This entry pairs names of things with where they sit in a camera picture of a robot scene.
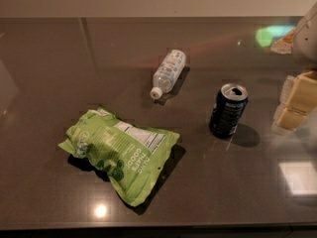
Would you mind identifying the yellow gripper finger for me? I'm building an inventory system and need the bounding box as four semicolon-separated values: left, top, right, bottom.
271;104;307;135
280;70;317;114

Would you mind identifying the blue pepsi can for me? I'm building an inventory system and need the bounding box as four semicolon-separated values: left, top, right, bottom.
209;83;248;138

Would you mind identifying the green snack bag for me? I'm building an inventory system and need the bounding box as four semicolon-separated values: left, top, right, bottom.
58;107;179;207

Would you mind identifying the clear plastic water bottle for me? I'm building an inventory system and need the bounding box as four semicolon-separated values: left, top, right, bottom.
150;50;186;100

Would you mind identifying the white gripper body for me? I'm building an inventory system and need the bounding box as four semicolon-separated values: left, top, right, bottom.
292;2;317;65

